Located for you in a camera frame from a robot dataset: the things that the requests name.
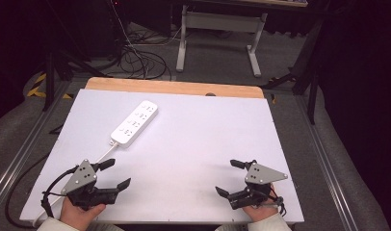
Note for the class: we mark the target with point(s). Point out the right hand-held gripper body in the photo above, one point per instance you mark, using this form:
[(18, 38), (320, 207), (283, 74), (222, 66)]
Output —
[(260, 179)]

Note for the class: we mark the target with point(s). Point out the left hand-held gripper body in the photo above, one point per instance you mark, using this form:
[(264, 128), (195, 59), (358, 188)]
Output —
[(78, 177)]

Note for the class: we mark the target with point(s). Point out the person's right hand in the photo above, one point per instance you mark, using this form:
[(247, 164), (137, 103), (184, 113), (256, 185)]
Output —
[(260, 211)]

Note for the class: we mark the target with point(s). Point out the person's left hand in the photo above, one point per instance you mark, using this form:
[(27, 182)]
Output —
[(77, 214)]

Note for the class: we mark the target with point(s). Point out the white power strip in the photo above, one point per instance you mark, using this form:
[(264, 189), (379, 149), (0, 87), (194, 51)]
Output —
[(134, 123)]

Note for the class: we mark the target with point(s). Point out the white board sheet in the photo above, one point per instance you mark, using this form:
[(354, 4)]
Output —
[(190, 141)]

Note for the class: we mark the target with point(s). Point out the dark round table grommet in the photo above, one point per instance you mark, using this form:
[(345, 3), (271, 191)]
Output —
[(210, 94)]

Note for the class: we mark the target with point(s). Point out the yellow black floor tape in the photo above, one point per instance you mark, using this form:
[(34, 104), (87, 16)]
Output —
[(38, 89)]

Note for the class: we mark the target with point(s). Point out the black metal stand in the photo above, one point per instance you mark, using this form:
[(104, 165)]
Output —
[(49, 80), (312, 80)]

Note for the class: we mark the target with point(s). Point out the wooden table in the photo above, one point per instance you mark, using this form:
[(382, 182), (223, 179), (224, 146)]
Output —
[(171, 86)]

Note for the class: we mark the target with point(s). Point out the aluminium floor rail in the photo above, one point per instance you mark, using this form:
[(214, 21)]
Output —
[(328, 166), (20, 150)]

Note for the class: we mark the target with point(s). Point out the grey metal desk frame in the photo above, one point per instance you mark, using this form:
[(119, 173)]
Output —
[(219, 20)]

